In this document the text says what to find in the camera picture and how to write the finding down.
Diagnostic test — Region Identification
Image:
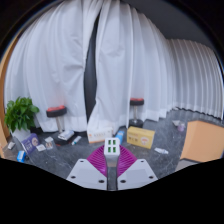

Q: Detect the white tube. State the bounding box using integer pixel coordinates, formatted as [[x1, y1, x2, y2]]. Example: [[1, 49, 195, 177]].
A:
[[153, 146, 170, 155]]

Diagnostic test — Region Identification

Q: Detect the yellow box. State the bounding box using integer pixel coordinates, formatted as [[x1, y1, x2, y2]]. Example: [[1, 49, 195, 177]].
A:
[[126, 126, 156, 150]]

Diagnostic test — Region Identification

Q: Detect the small clear packet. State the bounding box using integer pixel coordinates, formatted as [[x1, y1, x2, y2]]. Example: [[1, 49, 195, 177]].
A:
[[44, 136, 56, 150]]

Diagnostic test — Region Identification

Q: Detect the white curtain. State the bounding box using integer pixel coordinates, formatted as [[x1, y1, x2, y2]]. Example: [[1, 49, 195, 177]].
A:
[[3, 0, 101, 133], [87, 0, 224, 134]]

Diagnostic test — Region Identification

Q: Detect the purple box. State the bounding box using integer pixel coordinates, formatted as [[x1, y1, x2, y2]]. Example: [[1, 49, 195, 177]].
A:
[[20, 132, 40, 155]]

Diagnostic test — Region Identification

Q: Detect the small white card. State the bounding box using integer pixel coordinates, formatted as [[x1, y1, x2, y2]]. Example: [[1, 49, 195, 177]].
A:
[[35, 143, 47, 153]]

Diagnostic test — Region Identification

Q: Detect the orange panel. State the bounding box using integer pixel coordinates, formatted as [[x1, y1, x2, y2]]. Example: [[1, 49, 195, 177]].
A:
[[179, 120, 224, 163]]

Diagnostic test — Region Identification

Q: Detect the stool with red-black seat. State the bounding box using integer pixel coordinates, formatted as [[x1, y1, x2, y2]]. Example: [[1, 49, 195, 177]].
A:
[[128, 97, 145, 129], [45, 105, 76, 146]]

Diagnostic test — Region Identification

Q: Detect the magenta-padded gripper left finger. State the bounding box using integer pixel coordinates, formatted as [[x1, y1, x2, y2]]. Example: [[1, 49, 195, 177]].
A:
[[66, 144, 109, 191]]

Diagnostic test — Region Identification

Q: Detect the green potted plant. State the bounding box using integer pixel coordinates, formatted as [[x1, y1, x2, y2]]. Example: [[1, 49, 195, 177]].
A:
[[3, 96, 40, 143]]

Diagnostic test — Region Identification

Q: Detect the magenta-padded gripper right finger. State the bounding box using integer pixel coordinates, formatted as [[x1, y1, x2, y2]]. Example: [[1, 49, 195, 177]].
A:
[[115, 145, 159, 191]]

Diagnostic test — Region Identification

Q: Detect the flat white and blue box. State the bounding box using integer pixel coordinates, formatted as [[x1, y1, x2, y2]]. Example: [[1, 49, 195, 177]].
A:
[[57, 129, 75, 141]]

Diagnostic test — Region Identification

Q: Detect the small blue and white box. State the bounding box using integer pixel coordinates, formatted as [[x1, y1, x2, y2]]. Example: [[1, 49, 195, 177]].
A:
[[114, 130, 125, 144]]

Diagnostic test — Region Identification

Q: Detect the white charger block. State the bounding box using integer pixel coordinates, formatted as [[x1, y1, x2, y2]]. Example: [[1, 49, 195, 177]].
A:
[[103, 137, 121, 168]]

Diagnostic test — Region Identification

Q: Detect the white marker pen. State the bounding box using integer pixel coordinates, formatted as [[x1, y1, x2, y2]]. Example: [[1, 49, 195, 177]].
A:
[[70, 135, 83, 146]]

